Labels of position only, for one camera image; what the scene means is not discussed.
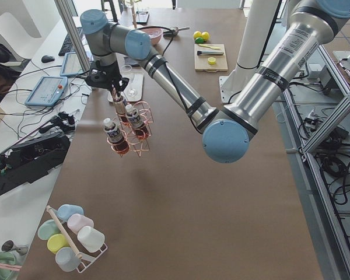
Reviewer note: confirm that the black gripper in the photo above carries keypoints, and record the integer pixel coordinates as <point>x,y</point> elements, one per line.
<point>112,74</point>

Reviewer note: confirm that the tea bottle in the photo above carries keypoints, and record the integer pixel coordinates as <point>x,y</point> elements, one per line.
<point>115,137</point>
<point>120,103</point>
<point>137,124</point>

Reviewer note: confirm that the copper wire bottle basket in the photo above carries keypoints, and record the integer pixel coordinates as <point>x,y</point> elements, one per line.
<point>138,146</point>

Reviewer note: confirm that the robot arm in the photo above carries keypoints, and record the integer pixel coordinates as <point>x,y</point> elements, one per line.
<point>251,87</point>

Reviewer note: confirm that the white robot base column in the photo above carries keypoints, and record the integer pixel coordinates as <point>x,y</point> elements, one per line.
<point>260,23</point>

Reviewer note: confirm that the tea bottle front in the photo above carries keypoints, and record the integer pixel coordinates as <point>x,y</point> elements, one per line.
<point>115,137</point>

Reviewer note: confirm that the wine glass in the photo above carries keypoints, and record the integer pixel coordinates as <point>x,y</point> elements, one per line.
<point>127,72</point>

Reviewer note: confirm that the grey folded cloth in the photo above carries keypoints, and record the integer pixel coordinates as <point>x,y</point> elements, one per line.
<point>130,61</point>

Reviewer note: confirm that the blue teach pendant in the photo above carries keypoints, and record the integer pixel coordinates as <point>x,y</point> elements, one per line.
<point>71,66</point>
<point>47,91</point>

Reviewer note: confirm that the cream tray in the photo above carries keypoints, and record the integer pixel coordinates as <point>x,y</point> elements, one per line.
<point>138,85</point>

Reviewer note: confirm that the black keyboard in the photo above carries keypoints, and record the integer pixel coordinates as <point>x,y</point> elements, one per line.
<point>67,45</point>

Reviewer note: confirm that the black computer mouse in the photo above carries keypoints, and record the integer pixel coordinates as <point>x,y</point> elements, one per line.
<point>47,59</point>

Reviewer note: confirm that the pink bowl with ice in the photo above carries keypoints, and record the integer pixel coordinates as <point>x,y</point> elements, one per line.
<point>155,34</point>

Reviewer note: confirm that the wooden stand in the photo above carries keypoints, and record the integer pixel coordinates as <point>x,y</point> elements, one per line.
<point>133,13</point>

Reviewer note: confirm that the black small tray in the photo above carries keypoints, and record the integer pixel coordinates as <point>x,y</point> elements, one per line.
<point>142,17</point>

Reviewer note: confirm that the metal ice scoop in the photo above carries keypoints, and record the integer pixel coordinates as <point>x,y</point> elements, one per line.
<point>173,31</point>

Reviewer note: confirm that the steel muddler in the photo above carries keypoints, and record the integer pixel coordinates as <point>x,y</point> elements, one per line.
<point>215,53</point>

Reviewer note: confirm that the green lime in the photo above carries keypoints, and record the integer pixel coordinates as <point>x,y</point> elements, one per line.
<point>199,40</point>

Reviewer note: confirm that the yellow lemon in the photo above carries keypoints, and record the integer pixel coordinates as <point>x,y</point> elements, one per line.
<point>197,34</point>
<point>205,36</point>

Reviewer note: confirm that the wooden cutting board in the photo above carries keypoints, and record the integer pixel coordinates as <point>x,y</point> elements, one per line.
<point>201,63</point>

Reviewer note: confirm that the half lemon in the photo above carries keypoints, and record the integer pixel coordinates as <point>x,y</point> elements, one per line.
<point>211,60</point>

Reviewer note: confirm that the yellow knife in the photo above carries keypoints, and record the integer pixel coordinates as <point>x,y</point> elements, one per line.
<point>209,46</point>

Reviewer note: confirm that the black equipment case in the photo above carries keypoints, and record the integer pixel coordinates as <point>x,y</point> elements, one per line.
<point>32,160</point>

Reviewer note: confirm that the blue cup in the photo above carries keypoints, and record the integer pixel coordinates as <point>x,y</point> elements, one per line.
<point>65,211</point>

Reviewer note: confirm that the pink cup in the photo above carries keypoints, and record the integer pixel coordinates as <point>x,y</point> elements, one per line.
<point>77,221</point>

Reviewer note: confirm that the green cup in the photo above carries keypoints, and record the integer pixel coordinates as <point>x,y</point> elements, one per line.
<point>47,229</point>

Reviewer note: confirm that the white cup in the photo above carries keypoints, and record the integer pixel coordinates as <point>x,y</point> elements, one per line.
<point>91,239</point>

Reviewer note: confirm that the yellow cup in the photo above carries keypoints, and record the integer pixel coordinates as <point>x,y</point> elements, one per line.
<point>56,242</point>

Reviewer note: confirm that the white cup rack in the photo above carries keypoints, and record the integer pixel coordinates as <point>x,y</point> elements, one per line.
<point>86,258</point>

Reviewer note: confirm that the grey-blue cup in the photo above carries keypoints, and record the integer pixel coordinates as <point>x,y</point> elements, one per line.
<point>66,259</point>

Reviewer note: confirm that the metal jigger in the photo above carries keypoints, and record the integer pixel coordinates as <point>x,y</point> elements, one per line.
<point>9,246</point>

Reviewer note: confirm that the aluminium frame post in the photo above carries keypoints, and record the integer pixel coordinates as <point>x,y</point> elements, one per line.
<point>66,16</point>

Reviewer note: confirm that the aluminium frame rail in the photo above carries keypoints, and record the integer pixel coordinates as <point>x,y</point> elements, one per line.
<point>316,111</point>

